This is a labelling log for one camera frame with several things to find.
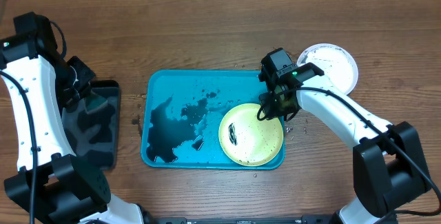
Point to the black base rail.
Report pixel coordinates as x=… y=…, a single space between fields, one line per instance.
x=241 y=220

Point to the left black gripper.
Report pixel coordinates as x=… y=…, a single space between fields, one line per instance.
x=76 y=94

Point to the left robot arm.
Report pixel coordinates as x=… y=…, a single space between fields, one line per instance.
x=52 y=184

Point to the green scouring sponge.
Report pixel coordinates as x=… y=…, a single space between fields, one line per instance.
x=95 y=102

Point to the black plastic water tray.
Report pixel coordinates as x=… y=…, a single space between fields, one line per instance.
x=94 y=137

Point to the yellow-green plate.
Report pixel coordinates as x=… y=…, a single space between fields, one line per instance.
x=246 y=140

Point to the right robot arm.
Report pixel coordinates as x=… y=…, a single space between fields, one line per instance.
x=389 y=167

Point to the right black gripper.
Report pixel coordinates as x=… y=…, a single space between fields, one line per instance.
x=270 y=107

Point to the white plate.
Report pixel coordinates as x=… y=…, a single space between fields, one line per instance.
x=336 y=63

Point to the teal plastic serving tray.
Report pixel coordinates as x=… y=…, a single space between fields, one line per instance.
x=183 y=111

